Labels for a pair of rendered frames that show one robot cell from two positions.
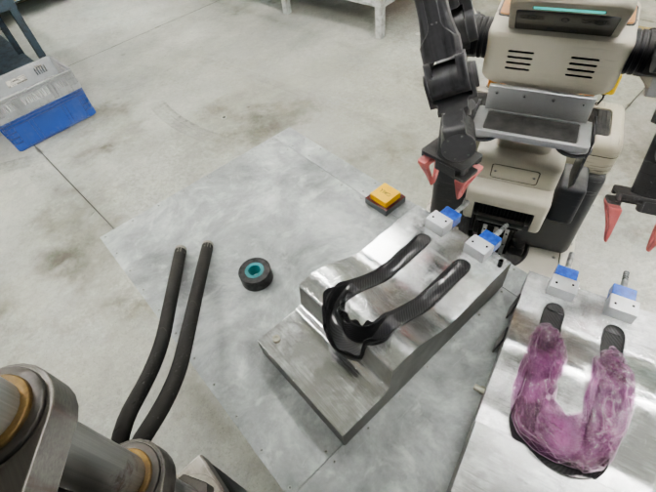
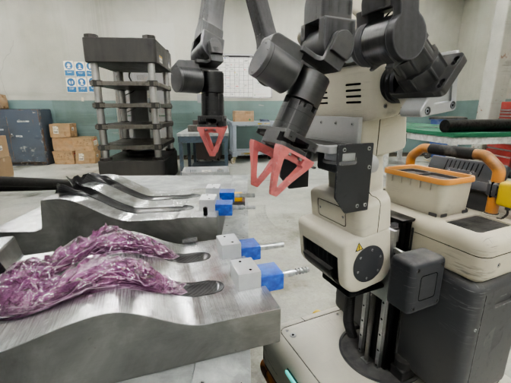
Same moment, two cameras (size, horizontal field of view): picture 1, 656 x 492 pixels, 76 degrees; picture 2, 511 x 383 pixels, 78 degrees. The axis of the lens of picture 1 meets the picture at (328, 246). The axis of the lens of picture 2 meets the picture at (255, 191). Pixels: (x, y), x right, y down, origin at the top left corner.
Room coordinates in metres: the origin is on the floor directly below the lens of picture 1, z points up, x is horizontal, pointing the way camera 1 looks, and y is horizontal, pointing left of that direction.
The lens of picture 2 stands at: (0.01, -0.81, 1.12)
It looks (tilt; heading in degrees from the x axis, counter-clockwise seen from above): 15 degrees down; 34
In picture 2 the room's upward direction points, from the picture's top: straight up
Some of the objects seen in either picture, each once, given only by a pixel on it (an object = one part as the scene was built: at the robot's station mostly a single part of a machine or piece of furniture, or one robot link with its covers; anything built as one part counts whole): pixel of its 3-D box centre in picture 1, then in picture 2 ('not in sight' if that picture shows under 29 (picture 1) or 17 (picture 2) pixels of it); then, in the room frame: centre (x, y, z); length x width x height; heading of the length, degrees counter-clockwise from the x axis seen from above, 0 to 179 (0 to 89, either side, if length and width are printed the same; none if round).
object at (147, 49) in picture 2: not in sight; (140, 114); (3.30, 3.60, 1.03); 1.54 x 0.94 x 2.06; 39
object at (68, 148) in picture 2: not in sight; (75, 143); (3.43, 6.02, 0.42); 0.86 x 0.33 x 0.83; 129
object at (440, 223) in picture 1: (451, 216); (230, 195); (0.66, -0.30, 0.89); 0.13 x 0.05 x 0.05; 125
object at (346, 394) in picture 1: (386, 302); (125, 209); (0.47, -0.10, 0.87); 0.50 x 0.26 x 0.14; 125
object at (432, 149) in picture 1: (452, 143); (212, 108); (0.64, -0.27, 1.12); 0.10 x 0.07 x 0.07; 36
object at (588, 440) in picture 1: (573, 386); (93, 262); (0.23, -0.38, 0.90); 0.26 x 0.18 x 0.08; 143
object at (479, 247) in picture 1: (490, 239); (228, 207); (0.57, -0.36, 0.89); 0.13 x 0.05 x 0.05; 125
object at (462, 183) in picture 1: (456, 178); (212, 137); (0.62, -0.28, 1.05); 0.07 x 0.07 x 0.09; 36
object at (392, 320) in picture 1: (395, 287); (127, 191); (0.47, -0.12, 0.92); 0.35 x 0.16 x 0.09; 125
